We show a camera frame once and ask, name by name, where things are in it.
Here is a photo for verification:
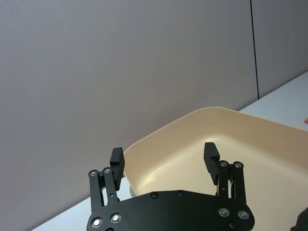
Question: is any cream plastic tray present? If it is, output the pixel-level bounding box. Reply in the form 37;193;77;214
123;107;308;231

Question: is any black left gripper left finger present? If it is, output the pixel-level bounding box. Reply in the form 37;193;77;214
88;147;125;214

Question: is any white tablecloth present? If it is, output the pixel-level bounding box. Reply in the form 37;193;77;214
31;71;308;231

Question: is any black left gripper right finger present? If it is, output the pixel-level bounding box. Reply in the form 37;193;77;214
203;141;248;205

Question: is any dark blurred object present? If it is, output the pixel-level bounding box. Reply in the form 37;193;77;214
290;208;308;231

